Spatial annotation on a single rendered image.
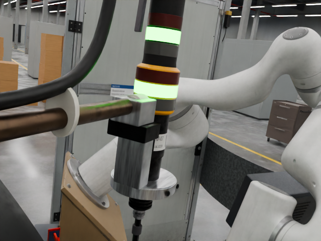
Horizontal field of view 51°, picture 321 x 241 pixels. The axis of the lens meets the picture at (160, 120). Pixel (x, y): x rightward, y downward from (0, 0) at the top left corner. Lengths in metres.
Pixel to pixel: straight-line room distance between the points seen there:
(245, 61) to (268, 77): 9.79
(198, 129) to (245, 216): 0.47
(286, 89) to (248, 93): 9.82
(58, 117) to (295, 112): 6.92
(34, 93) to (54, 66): 8.27
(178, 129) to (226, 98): 0.18
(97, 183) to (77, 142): 1.28
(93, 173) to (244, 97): 0.48
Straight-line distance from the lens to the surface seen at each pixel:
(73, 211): 0.93
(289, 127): 7.15
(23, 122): 0.20
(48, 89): 0.21
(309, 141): 0.68
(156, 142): 0.33
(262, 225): 0.61
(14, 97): 0.19
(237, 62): 10.91
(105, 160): 1.00
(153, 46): 0.32
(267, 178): 1.09
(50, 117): 0.21
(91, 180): 1.01
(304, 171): 0.65
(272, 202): 0.60
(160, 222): 2.84
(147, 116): 0.30
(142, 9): 0.32
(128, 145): 0.32
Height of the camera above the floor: 1.58
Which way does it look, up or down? 12 degrees down
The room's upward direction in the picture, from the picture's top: 8 degrees clockwise
